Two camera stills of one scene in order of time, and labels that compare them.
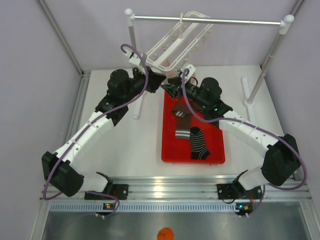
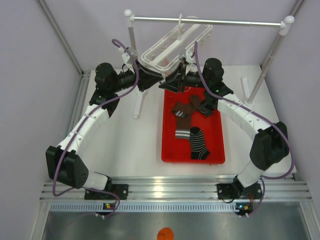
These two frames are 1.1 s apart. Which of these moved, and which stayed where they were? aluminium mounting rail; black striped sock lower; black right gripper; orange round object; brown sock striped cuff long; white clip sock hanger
Moved: black right gripper; white clip sock hanger
Stayed: black striped sock lower; orange round object; aluminium mounting rail; brown sock striped cuff long
